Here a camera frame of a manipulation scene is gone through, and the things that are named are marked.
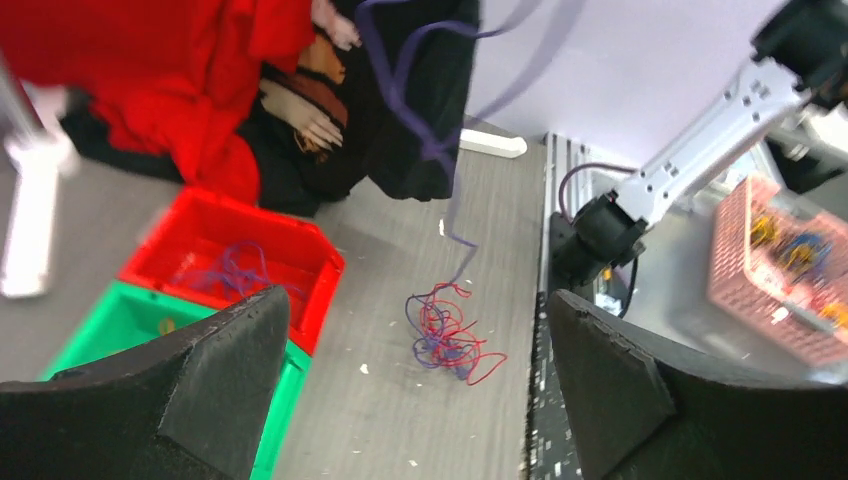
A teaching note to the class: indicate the pink parts basket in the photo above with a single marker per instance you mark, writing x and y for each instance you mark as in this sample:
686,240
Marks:
779,266

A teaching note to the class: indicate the white garment rack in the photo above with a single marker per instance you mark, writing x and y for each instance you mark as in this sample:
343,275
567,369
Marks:
41,152

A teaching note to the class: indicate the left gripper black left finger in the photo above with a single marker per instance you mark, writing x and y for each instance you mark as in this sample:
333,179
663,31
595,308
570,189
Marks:
188,405

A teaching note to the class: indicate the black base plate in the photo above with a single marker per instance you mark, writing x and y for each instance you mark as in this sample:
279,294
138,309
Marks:
549,447

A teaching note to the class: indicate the green plastic bin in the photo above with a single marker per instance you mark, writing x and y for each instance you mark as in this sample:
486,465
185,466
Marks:
126,316

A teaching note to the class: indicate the red plastic bin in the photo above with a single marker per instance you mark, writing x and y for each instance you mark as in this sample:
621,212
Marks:
214,251

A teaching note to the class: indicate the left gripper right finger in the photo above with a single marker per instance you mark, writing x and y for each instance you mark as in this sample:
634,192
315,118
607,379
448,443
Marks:
644,407

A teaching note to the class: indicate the red shirt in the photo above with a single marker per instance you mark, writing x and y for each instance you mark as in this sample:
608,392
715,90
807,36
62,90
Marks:
167,77

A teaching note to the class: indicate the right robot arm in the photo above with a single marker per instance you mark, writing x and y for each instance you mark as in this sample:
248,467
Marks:
799,59

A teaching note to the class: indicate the black shirt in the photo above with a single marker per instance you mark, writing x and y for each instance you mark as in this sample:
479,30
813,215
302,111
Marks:
326,117

